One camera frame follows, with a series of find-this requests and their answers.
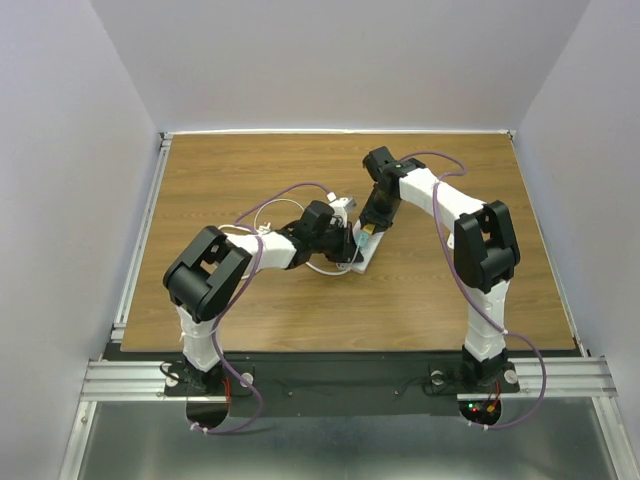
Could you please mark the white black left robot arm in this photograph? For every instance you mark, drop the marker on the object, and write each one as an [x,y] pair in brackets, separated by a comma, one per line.
[212,272]

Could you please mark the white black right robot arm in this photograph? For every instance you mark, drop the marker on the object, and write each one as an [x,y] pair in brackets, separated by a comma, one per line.
[478,240]

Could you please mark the white power strip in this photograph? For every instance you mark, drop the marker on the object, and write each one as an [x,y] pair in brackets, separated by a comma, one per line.
[366,255]

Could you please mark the teal charger plug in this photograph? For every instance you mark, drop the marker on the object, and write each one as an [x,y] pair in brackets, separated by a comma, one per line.
[362,238]

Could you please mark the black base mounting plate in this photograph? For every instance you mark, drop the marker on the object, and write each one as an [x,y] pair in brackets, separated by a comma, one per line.
[324,384]

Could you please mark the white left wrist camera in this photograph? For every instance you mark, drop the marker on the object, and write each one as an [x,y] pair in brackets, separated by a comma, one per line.
[342,206]

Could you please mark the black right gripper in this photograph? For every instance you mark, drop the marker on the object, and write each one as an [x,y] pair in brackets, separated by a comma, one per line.
[381,221]

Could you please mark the aluminium frame rail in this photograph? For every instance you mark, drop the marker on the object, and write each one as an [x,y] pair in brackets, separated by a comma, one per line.
[556,427]

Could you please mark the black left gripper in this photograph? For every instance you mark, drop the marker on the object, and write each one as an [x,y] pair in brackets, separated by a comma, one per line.
[347,249]

